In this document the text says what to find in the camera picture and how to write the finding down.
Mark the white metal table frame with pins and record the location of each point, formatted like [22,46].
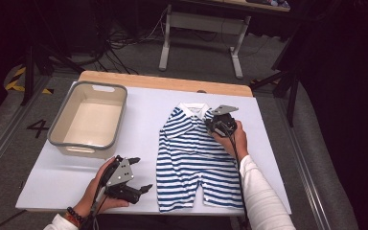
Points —
[204,22]

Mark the black tripod stand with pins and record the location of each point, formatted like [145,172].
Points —
[29,73]

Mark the small colourful items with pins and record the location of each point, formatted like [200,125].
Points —
[278,3]

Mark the wooden table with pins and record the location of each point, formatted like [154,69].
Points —
[159,82]

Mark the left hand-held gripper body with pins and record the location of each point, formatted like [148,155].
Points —
[119,174]

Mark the beige plastic basket grey rim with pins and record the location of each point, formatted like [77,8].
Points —
[92,121]

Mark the blue white striped baby romper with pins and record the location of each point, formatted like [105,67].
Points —
[191,159]

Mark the dark table grommet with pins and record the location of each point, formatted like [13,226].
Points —
[201,91]

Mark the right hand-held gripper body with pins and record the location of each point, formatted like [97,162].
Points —
[223,124]

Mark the person's left hand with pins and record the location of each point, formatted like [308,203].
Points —
[91,201]

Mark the person's right hand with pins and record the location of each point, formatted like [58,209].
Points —
[241,142]

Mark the black metal stand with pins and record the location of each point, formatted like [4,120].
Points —
[292,102]

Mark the metal floor rail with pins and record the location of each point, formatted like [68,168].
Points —
[301,163]
[4,135]

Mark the black curtain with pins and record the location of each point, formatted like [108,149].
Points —
[0,48]
[348,96]

